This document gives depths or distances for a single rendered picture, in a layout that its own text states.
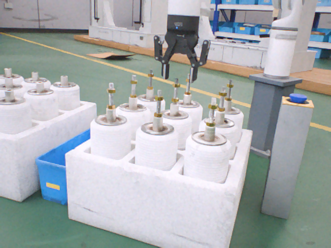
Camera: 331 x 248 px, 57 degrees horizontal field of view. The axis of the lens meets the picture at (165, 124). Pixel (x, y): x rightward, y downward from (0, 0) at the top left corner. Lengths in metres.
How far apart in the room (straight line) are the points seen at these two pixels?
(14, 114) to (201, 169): 0.51
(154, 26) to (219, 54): 1.25
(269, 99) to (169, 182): 0.66
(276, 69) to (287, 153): 0.45
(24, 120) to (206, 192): 0.52
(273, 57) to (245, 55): 1.89
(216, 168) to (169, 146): 0.11
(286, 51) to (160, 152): 0.69
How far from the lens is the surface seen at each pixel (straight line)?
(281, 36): 1.18
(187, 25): 0.71
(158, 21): 4.24
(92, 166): 0.70
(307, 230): 0.90
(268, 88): 1.19
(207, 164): 0.63
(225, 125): 0.74
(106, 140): 0.70
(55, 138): 0.96
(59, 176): 0.84
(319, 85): 2.67
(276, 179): 0.85
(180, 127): 0.75
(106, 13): 5.32
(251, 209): 0.91
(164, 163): 0.67
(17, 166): 0.87
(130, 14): 8.35
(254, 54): 3.01
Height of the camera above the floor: 0.49
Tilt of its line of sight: 19 degrees down
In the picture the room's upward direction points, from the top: 4 degrees clockwise
